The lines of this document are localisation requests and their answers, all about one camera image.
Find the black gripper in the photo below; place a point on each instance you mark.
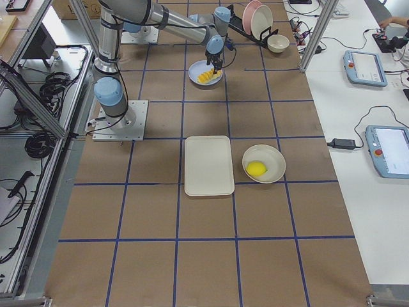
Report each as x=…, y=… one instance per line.
x=213, y=58

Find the blue plate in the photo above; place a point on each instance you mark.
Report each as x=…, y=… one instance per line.
x=199, y=67

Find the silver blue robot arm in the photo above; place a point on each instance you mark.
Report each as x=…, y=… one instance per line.
x=144, y=53

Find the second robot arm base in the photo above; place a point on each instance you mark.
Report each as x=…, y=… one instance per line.
x=135, y=29

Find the cream plate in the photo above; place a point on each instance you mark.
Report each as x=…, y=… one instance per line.
x=261, y=22

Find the pink plate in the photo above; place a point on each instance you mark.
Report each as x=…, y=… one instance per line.
x=247, y=15

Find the black dish rack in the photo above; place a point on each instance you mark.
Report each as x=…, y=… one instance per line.
x=235, y=24

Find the cream bowl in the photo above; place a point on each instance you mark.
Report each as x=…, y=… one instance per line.
x=277, y=43

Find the white rectangular tray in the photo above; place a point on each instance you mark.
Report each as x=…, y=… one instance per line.
x=208, y=166

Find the yellow lemon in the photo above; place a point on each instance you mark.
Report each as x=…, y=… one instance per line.
x=256, y=168

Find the black power adapter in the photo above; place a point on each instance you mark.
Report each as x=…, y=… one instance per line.
x=347, y=144

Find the far blue teach pendant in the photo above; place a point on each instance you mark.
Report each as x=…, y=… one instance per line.
x=364, y=68

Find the blue teach pendant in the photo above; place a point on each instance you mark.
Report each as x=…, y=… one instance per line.
x=388, y=148
x=364, y=68

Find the near blue teach pendant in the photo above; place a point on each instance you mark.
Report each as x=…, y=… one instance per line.
x=388, y=148

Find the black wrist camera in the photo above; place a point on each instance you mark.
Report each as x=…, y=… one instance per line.
x=229, y=44

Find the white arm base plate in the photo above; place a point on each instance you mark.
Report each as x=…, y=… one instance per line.
x=129, y=128

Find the aluminium frame post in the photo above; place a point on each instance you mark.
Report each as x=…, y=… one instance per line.
x=317, y=34

